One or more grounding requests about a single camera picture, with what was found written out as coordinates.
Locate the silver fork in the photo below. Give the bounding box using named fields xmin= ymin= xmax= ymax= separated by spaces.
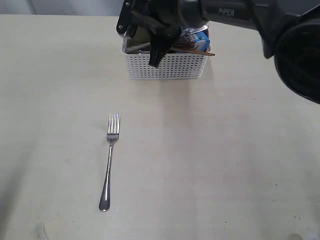
xmin=98 ymin=113 xmax=121 ymax=212

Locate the silver table knife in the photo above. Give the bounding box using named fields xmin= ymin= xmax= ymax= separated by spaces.
xmin=122 ymin=25 xmax=211 ymax=53

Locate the upper brown wooden chopstick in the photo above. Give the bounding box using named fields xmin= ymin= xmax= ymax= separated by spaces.
xmin=172 ymin=46 xmax=216 ymax=56

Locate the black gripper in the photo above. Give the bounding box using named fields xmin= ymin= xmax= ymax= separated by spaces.
xmin=116 ymin=0 xmax=182 ymax=68

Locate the blue snack packet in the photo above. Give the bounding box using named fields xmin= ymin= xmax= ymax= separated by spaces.
xmin=176 ymin=25 xmax=211 ymax=52

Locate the white perforated plastic basket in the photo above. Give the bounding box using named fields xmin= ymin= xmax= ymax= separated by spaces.
xmin=121 ymin=37 xmax=214 ymax=80

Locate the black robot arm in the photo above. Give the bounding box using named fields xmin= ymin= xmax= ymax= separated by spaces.
xmin=116 ymin=0 xmax=320 ymax=103

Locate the grey-green ceramic bowl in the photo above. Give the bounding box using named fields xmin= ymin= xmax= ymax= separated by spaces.
xmin=123 ymin=26 xmax=150 ymax=53

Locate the brown wooden spoon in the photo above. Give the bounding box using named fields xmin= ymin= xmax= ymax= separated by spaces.
xmin=173 ymin=41 xmax=195 ymax=49

